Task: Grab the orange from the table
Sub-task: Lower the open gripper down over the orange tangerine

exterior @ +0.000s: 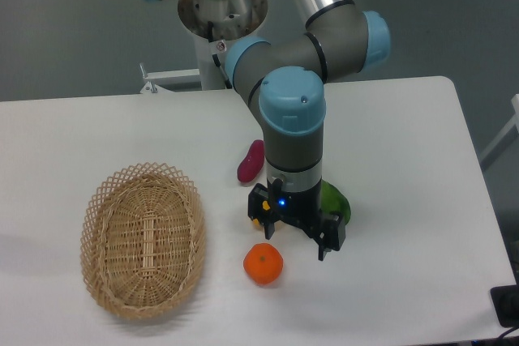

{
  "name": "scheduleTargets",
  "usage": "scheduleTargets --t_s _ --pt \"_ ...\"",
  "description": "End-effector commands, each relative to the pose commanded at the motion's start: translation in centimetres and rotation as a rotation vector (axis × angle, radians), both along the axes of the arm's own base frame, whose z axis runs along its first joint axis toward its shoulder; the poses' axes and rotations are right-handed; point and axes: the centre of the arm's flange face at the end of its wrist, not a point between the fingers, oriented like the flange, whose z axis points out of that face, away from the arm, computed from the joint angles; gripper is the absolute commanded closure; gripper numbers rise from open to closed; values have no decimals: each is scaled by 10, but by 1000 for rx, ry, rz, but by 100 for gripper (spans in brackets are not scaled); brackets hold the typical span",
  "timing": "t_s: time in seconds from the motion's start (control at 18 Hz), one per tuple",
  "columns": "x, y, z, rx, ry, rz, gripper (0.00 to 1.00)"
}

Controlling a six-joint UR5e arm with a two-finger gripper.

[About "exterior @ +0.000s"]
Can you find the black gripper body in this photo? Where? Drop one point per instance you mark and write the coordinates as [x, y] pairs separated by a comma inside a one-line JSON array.
[[301, 210]]

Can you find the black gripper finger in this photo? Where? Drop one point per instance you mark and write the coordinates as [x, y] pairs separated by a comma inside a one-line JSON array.
[[259, 209], [332, 233]]

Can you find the orange fruit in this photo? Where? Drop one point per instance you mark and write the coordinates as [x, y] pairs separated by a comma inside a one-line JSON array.
[[263, 263]]

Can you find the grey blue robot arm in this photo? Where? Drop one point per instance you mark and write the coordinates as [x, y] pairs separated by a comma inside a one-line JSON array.
[[283, 87]]

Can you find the yellow lemon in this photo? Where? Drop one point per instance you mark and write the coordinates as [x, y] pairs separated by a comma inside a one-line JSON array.
[[256, 222]]

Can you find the green leafy vegetable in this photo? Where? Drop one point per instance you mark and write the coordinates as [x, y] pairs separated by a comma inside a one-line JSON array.
[[332, 200]]

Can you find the purple sweet potato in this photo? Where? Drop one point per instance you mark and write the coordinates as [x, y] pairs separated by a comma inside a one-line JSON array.
[[251, 165]]

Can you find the woven wicker basket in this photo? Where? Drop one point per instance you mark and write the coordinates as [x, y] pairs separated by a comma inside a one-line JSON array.
[[142, 246]]

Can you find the black device at table edge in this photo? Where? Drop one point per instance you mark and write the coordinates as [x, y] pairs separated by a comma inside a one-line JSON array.
[[505, 302]]

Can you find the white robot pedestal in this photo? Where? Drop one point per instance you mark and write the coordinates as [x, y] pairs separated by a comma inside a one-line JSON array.
[[202, 62]]

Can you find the white frame at right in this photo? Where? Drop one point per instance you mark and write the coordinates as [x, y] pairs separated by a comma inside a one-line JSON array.
[[503, 139]]

